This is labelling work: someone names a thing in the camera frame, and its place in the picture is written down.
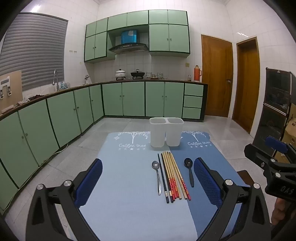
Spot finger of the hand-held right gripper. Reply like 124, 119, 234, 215
244, 143, 278, 173
265, 136, 296, 160

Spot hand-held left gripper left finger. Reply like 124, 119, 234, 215
25, 158, 103, 241

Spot dark blue table mat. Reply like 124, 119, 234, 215
170, 130, 251, 239

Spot black wok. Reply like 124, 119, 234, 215
130, 69, 146, 80

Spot grey window shutter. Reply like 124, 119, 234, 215
0, 13, 69, 92

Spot black chopstick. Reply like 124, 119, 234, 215
158, 153, 168, 204
161, 153, 174, 203

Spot metal sink faucet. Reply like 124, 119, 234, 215
52, 70, 60, 92

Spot metal spoon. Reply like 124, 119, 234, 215
152, 161, 162, 196

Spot closed wooden door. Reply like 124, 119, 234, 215
201, 34, 233, 118

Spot light blue table mat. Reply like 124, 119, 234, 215
79, 131, 199, 241

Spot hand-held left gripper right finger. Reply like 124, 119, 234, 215
194, 157, 272, 241

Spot white floor cable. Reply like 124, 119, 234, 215
38, 142, 69, 166

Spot person's right hand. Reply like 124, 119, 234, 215
271, 198, 291, 225

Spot white twin utensil holder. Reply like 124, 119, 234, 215
149, 117, 185, 148

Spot dark cloth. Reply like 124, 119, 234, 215
15, 94, 44, 107

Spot black plastic spoon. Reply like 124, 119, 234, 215
184, 158, 195, 188

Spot green base cabinet unit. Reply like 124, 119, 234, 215
0, 80, 208, 210

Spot black glass cabinet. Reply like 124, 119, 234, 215
252, 68, 296, 160

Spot range hood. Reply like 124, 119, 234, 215
109, 30, 149, 55

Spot green drawer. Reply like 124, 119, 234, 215
182, 107, 202, 120
184, 83, 204, 96
183, 95, 203, 108

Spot green wall cabinet unit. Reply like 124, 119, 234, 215
84, 9, 191, 63

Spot cardboard panel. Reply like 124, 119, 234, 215
0, 71, 23, 112

